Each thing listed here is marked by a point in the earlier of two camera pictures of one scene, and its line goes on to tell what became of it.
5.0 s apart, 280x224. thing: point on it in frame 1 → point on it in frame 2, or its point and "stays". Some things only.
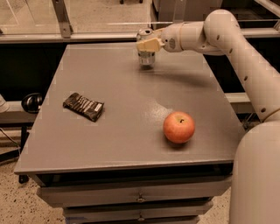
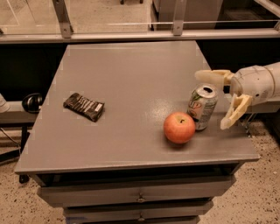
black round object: (31, 101) stays
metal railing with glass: (119, 21) stays
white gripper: (171, 38) → (253, 82)
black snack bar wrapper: (85, 107) stays
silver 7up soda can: (146, 59) → (201, 104)
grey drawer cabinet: (117, 143) stays
